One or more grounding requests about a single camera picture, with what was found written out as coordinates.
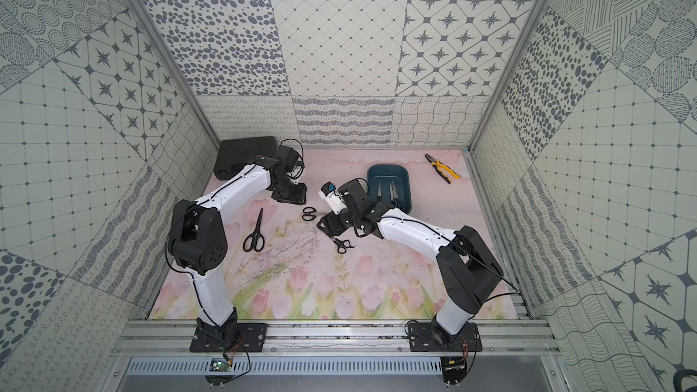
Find pink floral table mat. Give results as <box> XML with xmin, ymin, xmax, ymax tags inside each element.
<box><xmin>223</xmin><ymin>149</ymin><xmax>489</xmax><ymax>321</ymax></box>

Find teal plastic storage box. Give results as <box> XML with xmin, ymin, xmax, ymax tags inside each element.
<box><xmin>367</xmin><ymin>164</ymin><xmax>412</xmax><ymax>214</ymax></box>

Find black plastic tool case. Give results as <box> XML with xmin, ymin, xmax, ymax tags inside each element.
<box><xmin>213</xmin><ymin>136</ymin><xmax>277</xmax><ymax>181</ymax></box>

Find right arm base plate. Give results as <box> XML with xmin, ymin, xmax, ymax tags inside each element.
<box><xmin>404</xmin><ymin>319</ymin><xmax>483</xmax><ymax>352</ymax></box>

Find aluminium rail frame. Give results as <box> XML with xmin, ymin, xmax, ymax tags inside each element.
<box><xmin>112</xmin><ymin>296</ymin><xmax>561</xmax><ymax>357</ymax></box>

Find white slotted cable duct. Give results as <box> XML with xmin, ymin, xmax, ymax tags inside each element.
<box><xmin>126</xmin><ymin>356</ymin><xmax>445</xmax><ymax>377</ymax></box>

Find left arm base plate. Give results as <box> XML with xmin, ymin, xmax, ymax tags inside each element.
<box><xmin>189</xmin><ymin>317</ymin><xmax>269</xmax><ymax>353</ymax></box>

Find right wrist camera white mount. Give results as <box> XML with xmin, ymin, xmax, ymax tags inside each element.
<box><xmin>319</xmin><ymin>181</ymin><xmax>347</xmax><ymax>215</ymax></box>

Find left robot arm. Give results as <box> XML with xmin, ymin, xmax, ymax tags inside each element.
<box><xmin>165</xmin><ymin>145</ymin><xmax>307</xmax><ymax>339</ymax></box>

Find large blue-black handled scissors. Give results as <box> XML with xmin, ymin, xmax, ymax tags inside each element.
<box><xmin>242</xmin><ymin>209</ymin><xmax>265</xmax><ymax>252</ymax></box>

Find small black scissors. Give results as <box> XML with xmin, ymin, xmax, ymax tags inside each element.
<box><xmin>301</xmin><ymin>206</ymin><xmax>318</xmax><ymax>221</ymax></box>

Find slim black scissors with hook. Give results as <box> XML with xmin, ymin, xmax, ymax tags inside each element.
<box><xmin>332</xmin><ymin>238</ymin><xmax>355</xmax><ymax>255</ymax></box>

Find yellow black pliers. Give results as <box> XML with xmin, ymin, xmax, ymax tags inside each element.
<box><xmin>425</xmin><ymin>154</ymin><xmax>460</xmax><ymax>184</ymax></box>

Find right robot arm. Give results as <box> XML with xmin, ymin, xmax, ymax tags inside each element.
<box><xmin>319</xmin><ymin>179</ymin><xmax>504</xmax><ymax>341</ymax></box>

